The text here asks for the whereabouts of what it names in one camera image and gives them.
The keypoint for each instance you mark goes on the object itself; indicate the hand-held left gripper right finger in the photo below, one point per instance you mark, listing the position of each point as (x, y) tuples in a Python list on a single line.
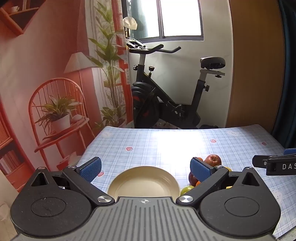
[(200, 169)]

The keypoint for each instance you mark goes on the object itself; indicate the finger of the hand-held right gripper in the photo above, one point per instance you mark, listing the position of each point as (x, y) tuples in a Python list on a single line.
[(259, 161), (290, 152)]

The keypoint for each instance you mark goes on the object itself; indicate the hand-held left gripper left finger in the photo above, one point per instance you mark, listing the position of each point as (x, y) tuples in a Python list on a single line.
[(91, 170)]

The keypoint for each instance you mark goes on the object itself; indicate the orange mandarin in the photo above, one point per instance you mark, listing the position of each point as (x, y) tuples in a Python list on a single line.
[(199, 159), (198, 183)]

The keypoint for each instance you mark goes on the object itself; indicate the dark purple mangosteen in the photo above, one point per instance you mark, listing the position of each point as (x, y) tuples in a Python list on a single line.
[(192, 178)]

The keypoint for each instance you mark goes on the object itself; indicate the red apple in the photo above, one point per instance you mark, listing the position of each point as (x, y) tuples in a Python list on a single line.
[(212, 160)]

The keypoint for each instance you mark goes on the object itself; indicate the green apple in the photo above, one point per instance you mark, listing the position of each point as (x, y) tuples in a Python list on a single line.
[(186, 190)]

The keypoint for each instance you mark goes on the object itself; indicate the yellow lemon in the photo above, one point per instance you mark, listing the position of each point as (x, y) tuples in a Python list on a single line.
[(227, 169)]

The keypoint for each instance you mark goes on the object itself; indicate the cream oval plate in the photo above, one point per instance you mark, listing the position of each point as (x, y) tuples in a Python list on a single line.
[(143, 183)]

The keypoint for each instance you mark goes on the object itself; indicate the blue checked tablecloth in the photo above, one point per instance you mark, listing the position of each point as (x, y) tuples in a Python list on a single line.
[(161, 146)]

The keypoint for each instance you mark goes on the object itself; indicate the dark blue curtain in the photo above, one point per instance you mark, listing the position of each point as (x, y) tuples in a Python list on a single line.
[(289, 69)]

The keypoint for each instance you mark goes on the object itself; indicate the black exercise bike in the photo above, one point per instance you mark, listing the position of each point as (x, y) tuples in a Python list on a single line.
[(150, 102)]

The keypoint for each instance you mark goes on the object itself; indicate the brown wooden panel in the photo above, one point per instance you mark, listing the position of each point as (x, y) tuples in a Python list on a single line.
[(254, 69)]

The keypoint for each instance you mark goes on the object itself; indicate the printed room scene backdrop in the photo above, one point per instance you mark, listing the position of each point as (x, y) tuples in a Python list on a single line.
[(46, 69)]

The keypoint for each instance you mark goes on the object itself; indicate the window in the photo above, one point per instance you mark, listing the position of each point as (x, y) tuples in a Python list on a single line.
[(180, 18)]

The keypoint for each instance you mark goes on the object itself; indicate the white cap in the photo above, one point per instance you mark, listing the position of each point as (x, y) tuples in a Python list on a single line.
[(130, 22)]

